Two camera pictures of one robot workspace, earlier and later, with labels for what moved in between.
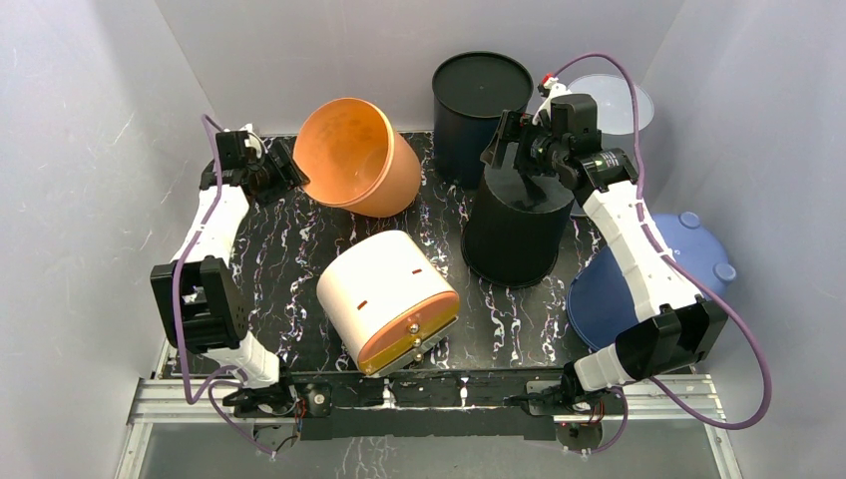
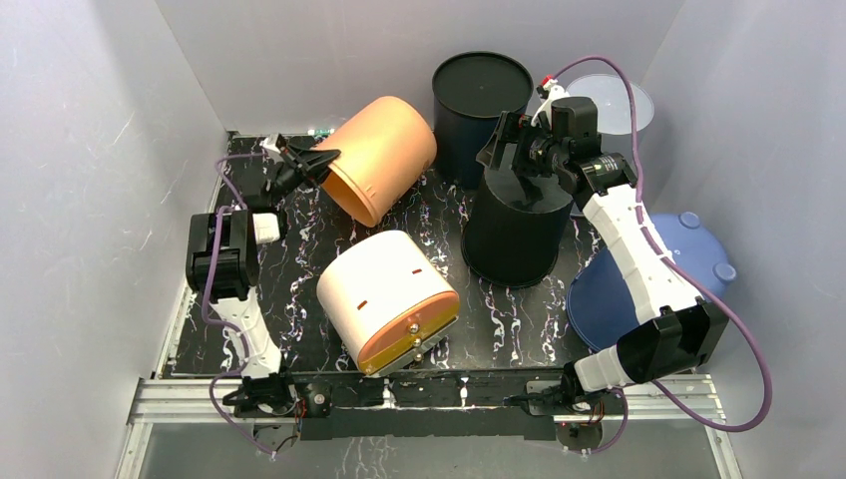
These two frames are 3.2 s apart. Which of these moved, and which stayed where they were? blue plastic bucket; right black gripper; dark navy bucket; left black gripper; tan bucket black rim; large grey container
Moved: left black gripper; tan bucket black rim
Stayed: large grey container; dark navy bucket; right black gripper; blue plastic bucket
